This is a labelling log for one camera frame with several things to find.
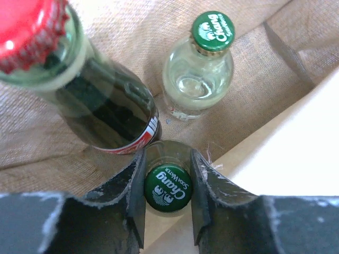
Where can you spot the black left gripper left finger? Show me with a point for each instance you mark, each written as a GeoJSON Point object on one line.
{"type": "Point", "coordinates": [108, 219]}

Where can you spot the red-capped beverage bottle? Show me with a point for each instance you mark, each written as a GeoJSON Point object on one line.
{"type": "Point", "coordinates": [44, 49]}

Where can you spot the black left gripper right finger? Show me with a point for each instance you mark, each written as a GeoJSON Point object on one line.
{"type": "Point", "coordinates": [228, 219]}

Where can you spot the green soda water bottle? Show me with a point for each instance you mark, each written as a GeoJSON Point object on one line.
{"type": "Point", "coordinates": [199, 68]}

